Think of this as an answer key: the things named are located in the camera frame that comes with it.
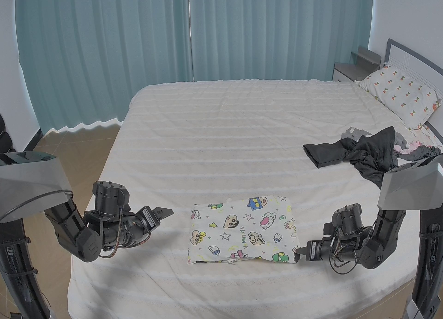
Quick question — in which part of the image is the grey bedside table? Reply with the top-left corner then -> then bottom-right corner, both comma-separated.
333,45 -> 382,82

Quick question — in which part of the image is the black cable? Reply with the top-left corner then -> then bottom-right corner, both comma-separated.
0,190 -> 75,223
100,227 -> 151,259
329,259 -> 358,275

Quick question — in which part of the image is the white printed pillow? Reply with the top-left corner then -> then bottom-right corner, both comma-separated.
358,65 -> 443,131

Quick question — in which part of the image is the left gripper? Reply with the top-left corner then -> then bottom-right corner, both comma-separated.
116,206 -> 159,248

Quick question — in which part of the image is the black garment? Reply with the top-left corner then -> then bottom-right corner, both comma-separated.
303,126 -> 398,188

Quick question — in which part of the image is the pink garment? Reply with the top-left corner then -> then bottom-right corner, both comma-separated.
395,139 -> 424,155

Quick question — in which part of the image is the blue-green curtain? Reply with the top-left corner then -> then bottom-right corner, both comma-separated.
15,0 -> 192,135
189,0 -> 374,83

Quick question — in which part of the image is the white printed pyjama top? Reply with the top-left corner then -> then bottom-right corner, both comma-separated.
188,195 -> 301,266

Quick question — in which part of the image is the dark grey garment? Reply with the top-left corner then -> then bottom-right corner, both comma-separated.
398,145 -> 442,164

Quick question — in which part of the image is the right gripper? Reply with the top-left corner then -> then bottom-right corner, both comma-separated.
305,238 -> 335,262

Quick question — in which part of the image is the bed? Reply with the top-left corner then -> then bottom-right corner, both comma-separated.
67,38 -> 443,319

